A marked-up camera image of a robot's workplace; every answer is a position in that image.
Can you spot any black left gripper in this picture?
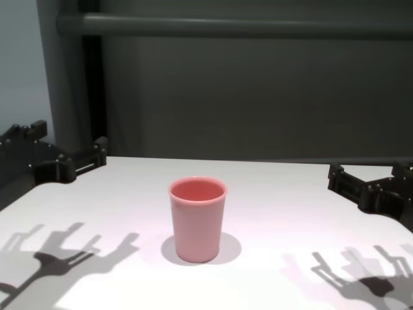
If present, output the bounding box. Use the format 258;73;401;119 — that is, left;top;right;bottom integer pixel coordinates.
0;119;109;195

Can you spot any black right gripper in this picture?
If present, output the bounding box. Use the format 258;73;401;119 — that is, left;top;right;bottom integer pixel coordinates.
327;160;413;234

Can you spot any pink plastic cup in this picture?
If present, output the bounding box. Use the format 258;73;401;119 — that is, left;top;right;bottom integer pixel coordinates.
167;176;229;263

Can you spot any dark grey backdrop panel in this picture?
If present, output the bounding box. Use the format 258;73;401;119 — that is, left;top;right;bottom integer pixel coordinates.
100;0;413;160

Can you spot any thick grey frame pipe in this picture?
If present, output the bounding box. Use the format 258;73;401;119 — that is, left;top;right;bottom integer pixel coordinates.
56;12;413;40

